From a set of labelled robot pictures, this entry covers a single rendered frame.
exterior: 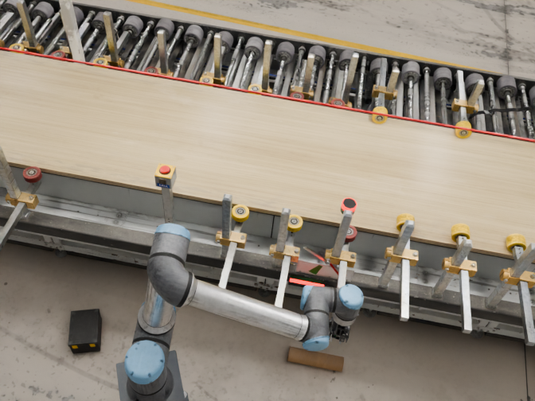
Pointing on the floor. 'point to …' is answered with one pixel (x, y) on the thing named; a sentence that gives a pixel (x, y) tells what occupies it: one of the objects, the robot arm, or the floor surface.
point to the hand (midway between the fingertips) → (335, 334)
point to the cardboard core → (315, 359)
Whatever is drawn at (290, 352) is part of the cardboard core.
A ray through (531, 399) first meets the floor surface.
